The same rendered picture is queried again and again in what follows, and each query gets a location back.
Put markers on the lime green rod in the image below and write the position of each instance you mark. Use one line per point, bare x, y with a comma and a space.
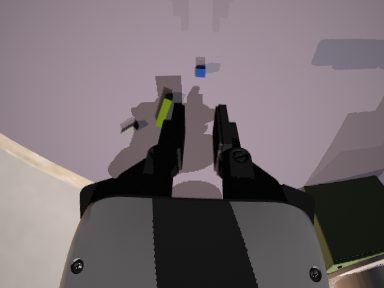
164, 110

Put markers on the small blue block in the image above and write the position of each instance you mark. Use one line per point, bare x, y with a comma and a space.
200, 71

